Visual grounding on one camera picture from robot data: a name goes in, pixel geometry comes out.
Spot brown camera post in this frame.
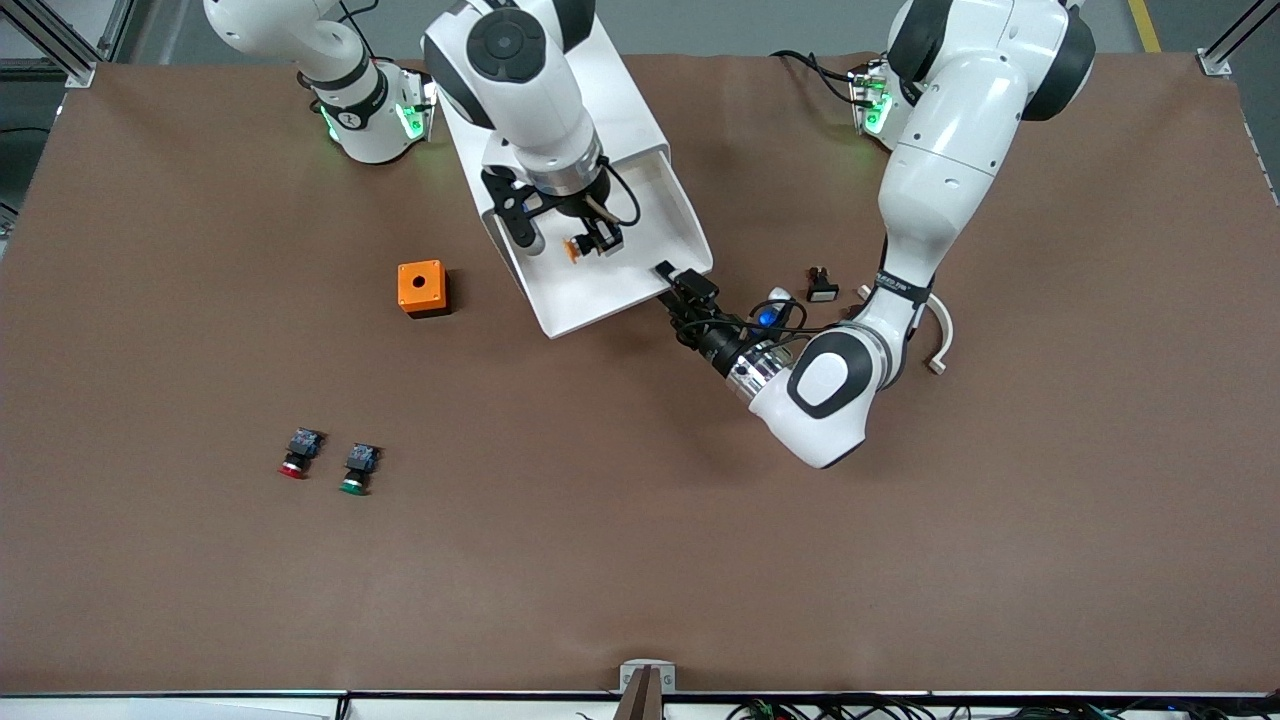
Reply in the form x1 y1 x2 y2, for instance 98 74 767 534
612 667 664 720

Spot orange button enclosure box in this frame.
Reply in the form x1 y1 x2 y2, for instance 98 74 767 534
397 260 452 319

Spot white curved plastic bracket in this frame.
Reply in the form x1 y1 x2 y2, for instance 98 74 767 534
857 284 955 377

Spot white plastic drawer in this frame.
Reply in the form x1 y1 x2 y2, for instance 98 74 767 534
480 145 715 340

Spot red mushroom push button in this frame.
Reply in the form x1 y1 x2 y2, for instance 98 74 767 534
278 427 327 481

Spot white drawer cabinet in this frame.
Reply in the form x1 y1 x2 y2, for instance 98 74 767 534
428 12 671 216

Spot grey table edge bracket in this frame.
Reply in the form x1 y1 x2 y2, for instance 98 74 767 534
619 659 677 694

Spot green mushroom push button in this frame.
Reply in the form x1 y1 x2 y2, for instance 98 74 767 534
338 442 383 496

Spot aluminium frame post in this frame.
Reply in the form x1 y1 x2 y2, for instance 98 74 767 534
0 0 136 89
1197 0 1280 79

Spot black left arm base cable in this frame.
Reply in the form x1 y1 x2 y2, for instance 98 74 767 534
770 48 866 106

